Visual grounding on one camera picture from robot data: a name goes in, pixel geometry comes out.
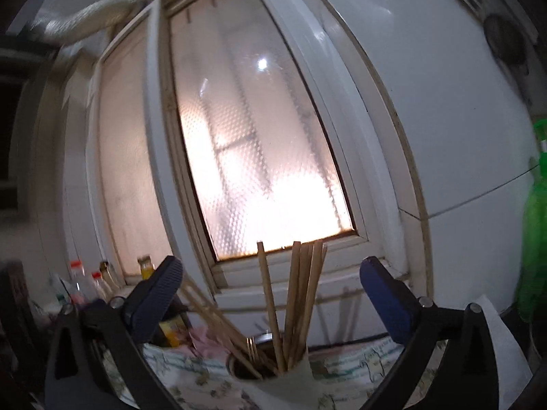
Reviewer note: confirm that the red cap clear bottle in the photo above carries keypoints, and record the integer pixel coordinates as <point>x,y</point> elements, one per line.
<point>77,275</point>

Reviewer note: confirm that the bundle of wooden chopsticks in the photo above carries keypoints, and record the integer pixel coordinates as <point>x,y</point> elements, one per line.
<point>299,299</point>

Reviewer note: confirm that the round chopstick holder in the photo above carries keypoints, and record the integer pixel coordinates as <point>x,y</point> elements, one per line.
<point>290,386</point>

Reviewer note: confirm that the animal printed cloth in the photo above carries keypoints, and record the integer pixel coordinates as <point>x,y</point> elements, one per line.
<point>201,376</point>

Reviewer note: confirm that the gold lid jar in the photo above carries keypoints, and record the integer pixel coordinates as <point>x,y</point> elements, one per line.
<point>146,270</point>

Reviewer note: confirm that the green plastic bottle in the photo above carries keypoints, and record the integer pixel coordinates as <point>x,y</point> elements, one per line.
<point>534,230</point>

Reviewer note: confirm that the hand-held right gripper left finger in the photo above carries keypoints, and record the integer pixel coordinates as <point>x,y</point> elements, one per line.
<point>158,303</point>

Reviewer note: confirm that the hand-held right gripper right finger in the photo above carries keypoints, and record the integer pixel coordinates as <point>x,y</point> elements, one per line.
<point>384,303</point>

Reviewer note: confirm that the small red cap bottle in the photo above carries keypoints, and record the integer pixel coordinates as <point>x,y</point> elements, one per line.
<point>98,285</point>

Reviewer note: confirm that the black range hood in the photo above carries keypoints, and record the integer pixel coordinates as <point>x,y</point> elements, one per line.
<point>17,64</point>

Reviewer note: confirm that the dark glass bottle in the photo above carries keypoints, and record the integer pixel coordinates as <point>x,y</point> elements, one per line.
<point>109,274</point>

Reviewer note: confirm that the yellow label jar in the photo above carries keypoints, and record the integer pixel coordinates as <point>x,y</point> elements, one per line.
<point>173,333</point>

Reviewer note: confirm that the white framed frosted window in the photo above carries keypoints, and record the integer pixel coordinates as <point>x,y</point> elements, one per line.
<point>256,136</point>

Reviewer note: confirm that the pink cloth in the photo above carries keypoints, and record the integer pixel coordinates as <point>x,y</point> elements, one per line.
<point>203,338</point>

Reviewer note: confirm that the round dark wall cover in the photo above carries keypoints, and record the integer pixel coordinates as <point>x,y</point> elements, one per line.
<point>506,42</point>

